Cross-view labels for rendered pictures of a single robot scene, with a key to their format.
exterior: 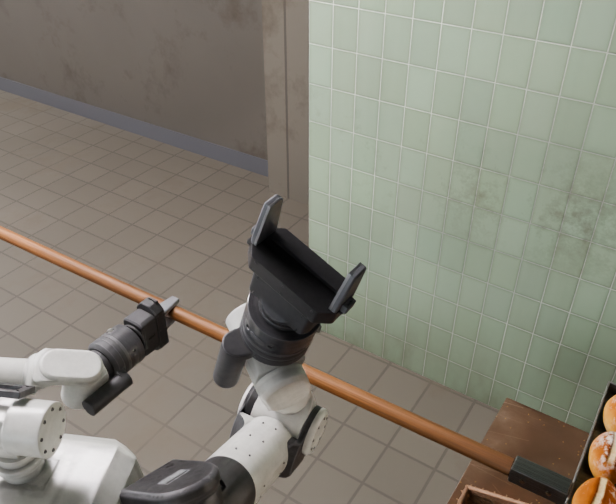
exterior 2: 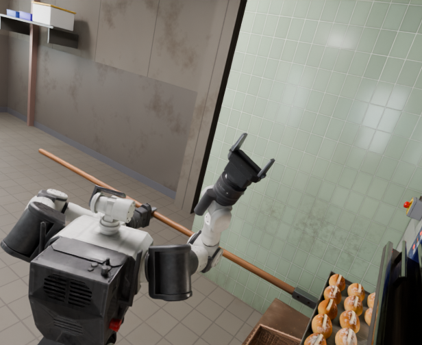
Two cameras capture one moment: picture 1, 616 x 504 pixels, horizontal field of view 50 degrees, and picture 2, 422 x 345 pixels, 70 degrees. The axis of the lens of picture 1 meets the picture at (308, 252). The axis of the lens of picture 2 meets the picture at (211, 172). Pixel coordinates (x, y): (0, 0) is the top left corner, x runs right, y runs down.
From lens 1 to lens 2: 0.37 m
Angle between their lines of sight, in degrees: 17
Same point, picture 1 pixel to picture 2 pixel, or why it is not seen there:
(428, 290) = (242, 251)
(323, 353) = not seen: hidden behind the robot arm
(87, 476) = (135, 238)
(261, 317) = (226, 181)
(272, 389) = (220, 215)
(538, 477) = (305, 295)
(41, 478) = (116, 235)
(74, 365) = not seen: hidden behind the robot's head
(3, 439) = (113, 208)
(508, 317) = (276, 268)
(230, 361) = (207, 199)
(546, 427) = (292, 312)
